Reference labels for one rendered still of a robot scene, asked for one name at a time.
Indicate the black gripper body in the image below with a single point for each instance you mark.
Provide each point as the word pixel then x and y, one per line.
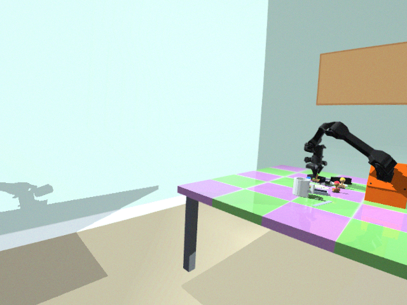
pixel 317 162

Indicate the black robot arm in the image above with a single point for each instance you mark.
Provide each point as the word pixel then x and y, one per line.
pixel 382 162

